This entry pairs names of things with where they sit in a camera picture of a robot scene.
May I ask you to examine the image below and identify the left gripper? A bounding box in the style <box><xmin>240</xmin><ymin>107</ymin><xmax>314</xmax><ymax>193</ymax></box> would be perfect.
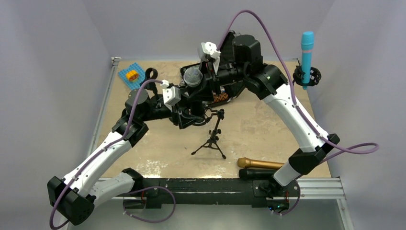
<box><xmin>140</xmin><ymin>89</ymin><xmax>203</xmax><ymax>129</ymax></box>

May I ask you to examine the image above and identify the silver-head black microphone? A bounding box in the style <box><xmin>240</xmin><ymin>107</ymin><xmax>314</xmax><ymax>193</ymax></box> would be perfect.
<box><xmin>183</xmin><ymin>67</ymin><xmax>205</xmax><ymax>117</ymax></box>

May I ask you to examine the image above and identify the blue microphone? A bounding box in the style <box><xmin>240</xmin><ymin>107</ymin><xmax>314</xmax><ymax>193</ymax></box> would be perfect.
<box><xmin>301</xmin><ymin>31</ymin><xmax>315</xmax><ymax>90</ymax></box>

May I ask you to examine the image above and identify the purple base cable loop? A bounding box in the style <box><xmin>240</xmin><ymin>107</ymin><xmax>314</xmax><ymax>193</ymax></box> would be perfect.
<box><xmin>122</xmin><ymin>185</ymin><xmax>177</xmax><ymax>223</ymax></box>

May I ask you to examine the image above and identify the black microphone orange end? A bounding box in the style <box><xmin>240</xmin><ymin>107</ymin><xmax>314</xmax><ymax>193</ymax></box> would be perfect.
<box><xmin>238</xmin><ymin>168</ymin><xmax>277</xmax><ymax>180</ymax></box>

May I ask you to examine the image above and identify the black round-base mic stand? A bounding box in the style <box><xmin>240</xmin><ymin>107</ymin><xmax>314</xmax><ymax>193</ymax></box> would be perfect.
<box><xmin>145</xmin><ymin>68</ymin><xmax>158</xmax><ymax>96</ymax></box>

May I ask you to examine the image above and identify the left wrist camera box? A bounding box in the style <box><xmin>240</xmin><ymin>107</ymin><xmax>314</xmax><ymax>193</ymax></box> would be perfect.
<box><xmin>162</xmin><ymin>86</ymin><xmax>181</xmax><ymax>112</ymax></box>

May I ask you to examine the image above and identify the blue building baseplate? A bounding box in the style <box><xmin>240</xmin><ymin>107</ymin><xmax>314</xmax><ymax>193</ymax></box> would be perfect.
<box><xmin>118</xmin><ymin>63</ymin><xmax>146</xmax><ymax>90</ymax></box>

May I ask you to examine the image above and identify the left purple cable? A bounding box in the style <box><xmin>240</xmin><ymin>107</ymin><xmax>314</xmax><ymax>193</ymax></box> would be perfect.
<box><xmin>49</xmin><ymin>79</ymin><xmax>170</xmax><ymax>230</ymax></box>

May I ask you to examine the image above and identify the black front mounting rail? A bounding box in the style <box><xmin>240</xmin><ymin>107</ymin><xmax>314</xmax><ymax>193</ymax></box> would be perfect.
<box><xmin>134</xmin><ymin>178</ymin><xmax>285</xmax><ymax>207</ymax></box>

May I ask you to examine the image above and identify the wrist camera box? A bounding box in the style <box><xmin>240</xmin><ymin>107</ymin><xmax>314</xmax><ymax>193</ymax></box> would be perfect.
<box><xmin>162</xmin><ymin>86</ymin><xmax>181</xmax><ymax>112</ymax></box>
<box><xmin>198</xmin><ymin>42</ymin><xmax>221</xmax><ymax>74</ymax></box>

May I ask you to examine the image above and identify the black poker chip case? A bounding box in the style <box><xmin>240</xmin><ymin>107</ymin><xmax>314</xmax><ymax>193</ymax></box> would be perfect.
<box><xmin>180</xmin><ymin>32</ymin><xmax>262</xmax><ymax>106</ymax></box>

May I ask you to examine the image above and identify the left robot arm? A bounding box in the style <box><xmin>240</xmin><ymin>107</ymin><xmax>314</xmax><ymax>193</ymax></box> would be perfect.
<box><xmin>47</xmin><ymin>86</ymin><xmax>209</xmax><ymax>226</ymax></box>

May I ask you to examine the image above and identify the gold microphone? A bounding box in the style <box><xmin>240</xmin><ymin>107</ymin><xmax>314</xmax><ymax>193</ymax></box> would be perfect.
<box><xmin>237</xmin><ymin>158</ymin><xmax>284</xmax><ymax>170</ymax></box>

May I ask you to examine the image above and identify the shock-mount round-base stand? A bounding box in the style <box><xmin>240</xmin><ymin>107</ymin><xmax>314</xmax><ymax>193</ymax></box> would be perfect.
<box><xmin>293</xmin><ymin>65</ymin><xmax>322</xmax><ymax>87</ymax></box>

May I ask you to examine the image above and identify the black tripod mic stand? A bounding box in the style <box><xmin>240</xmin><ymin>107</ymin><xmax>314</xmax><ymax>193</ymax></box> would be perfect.
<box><xmin>191</xmin><ymin>106</ymin><xmax>226</xmax><ymax>159</ymax></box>

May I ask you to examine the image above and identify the yellow orange toy brick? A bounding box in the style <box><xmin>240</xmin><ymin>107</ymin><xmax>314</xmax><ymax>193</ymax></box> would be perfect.
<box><xmin>125</xmin><ymin>70</ymin><xmax>139</xmax><ymax>82</ymax></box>

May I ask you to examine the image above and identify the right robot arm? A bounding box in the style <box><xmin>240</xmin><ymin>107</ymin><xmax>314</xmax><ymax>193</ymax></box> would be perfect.
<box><xmin>232</xmin><ymin>34</ymin><xmax>340</xmax><ymax>195</ymax></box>

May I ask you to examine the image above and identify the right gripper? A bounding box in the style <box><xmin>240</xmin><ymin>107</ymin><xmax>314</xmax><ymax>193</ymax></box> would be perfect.
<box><xmin>186</xmin><ymin>57</ymin><xmax>248</xmax><ymax>101</ymax></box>

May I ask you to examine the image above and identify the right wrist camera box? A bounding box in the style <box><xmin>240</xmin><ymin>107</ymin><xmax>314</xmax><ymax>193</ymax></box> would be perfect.
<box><xmin>198</xmin><ymin>42</ymin><xmax>221</xmax><ymax>74</ymax></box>

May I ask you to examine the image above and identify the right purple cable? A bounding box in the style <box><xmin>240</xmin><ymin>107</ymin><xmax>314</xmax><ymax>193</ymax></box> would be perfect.
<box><xmin>215</xmin><ymin>9</ymin><xmax>380</xmax><ymax>166</ymax></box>

